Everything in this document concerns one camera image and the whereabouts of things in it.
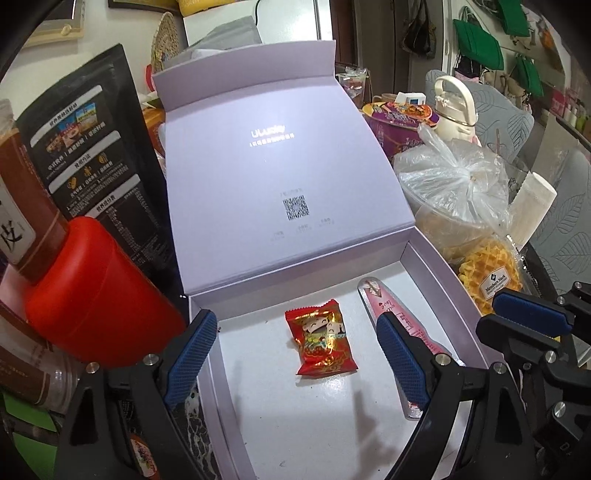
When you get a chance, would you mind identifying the waffle packet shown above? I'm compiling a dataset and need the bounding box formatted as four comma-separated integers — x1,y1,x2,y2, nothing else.
457,233,527,317

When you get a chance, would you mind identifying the yellow cooking pot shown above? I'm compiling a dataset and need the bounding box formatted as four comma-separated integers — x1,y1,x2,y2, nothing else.
178,0,218,17

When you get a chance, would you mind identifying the labelled brown spice jar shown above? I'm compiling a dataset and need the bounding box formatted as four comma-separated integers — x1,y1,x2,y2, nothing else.
0,99,70,284

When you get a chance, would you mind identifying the green tote bag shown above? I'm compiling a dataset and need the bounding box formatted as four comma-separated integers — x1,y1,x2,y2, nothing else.
496,0,529,38
452,18,504,70
510,55,546,97

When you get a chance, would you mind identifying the orange packet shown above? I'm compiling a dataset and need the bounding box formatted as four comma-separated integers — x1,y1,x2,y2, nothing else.
142,107,168,155

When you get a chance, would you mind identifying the woven straw fan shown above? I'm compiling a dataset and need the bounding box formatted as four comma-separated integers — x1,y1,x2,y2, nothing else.
150,11,188,75

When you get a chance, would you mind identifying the white paper roll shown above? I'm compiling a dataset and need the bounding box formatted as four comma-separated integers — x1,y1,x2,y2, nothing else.
508,172,558,245

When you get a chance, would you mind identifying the cream water bottle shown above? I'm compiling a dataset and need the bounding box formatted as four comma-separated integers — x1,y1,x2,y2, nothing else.
431,75,483,148

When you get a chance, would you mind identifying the white fridge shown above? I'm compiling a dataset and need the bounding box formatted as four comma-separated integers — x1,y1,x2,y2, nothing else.
182,0,333,47

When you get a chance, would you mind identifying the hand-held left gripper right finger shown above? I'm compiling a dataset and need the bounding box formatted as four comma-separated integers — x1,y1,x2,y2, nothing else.
376,313,536,480

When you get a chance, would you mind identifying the small white blue box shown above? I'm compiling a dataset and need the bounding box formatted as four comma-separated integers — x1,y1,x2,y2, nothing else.
394,91,428,110

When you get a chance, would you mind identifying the clear plastic drink cup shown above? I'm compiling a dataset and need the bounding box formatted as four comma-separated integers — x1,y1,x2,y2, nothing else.
337,66,370,103

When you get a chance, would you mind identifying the grey leaf-print chair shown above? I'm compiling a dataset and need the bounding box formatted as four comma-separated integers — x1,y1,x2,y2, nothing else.
425,69,536,155
522,148,591,287

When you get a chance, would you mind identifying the red candy packet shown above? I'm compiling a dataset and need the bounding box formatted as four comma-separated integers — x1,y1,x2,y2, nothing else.
284,299,359,377

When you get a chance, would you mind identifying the purple instant noodle bowl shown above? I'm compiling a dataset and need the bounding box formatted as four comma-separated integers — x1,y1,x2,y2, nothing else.
361,102,439,158

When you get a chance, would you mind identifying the black printed pouch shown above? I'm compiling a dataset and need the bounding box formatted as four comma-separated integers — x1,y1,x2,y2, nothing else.
16,44,185,296

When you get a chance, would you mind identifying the grey plastic bag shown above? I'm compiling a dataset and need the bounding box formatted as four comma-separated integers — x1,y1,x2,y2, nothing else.
187,18,264,61

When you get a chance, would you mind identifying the lilac gift box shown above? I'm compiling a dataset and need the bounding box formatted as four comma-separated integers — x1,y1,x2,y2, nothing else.
151,39,497,480

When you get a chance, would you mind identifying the pink clear sachet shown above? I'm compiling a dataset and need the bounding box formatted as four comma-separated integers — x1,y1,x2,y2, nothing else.
358,276,458,421

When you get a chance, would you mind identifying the clear plastic bag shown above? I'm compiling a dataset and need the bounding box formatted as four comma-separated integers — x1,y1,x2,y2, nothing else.
392,124,527,278

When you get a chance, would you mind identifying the dark hanging handbag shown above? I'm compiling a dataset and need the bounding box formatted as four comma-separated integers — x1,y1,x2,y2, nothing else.
402,0,437,58

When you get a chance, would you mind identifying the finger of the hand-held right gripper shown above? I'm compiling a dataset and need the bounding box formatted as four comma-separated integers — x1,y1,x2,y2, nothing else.
475,314,591,402
492,281,591,337

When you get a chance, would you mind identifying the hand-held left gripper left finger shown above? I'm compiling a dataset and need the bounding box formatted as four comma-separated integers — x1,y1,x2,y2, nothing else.
55,309,219,480

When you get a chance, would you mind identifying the red plastic bottle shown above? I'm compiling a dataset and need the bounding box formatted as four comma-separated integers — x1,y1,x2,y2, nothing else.
25,216,188,370

